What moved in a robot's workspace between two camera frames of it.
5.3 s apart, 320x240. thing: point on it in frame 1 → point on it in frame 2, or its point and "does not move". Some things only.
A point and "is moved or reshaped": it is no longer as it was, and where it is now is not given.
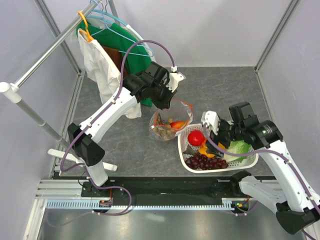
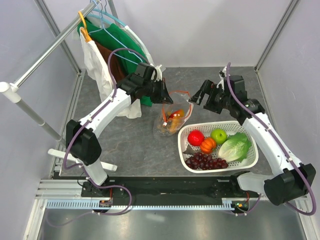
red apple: [195, 138] does not move
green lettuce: [238, 146] does not move
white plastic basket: [183, 132] does not move
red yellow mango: [177, 124] → [178, 113]
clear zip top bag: [165, 124] is moved or reshaped
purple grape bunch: [198, 161] does not move
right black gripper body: [227, 132] → [217, 100]
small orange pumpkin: [203, 149] → [174, 124]
